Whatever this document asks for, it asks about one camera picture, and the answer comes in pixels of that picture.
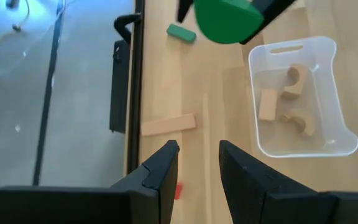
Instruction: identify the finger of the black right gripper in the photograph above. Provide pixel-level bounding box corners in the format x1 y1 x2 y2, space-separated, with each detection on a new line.
239 0 296 45
177 0 195 24

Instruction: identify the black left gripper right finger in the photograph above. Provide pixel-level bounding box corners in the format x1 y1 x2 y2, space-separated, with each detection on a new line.
219 140 338 224

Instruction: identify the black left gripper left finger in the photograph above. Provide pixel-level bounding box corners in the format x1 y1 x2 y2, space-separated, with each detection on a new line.
110 139 180 224

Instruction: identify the red rectangular block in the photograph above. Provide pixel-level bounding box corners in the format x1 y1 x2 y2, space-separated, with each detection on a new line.
174 182 185 201

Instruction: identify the green half-round block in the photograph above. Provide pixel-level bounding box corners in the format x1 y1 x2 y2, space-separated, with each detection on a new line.
193 0 265 45

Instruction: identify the long wooden plank block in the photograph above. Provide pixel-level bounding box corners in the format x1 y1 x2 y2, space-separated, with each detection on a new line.
140 113 197 138

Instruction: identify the wooden block with round cutout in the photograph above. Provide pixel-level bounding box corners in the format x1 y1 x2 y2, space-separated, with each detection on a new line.
280 63 310 101

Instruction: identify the wooden half-ring block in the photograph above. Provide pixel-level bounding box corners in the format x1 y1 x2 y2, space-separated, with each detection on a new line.
278 107 318 138

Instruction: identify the wooden rectangular block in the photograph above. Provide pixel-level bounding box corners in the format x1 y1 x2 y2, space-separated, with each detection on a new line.
257 88 279 122

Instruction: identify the green flat rectangular block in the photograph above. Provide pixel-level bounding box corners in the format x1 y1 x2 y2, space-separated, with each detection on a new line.
165 23 198 44

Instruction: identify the clear plastic bin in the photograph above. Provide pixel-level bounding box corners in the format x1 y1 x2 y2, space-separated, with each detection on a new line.
247 35 358 159

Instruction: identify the short black cable loop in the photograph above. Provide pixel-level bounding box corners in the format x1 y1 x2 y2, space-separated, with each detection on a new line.
113 14 142 44

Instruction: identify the black aluminium table frame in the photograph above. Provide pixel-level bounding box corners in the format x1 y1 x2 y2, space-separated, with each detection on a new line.
125 0 146 175

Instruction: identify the orange floor cable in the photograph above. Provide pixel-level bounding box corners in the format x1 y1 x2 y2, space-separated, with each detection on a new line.
0 0 31 85

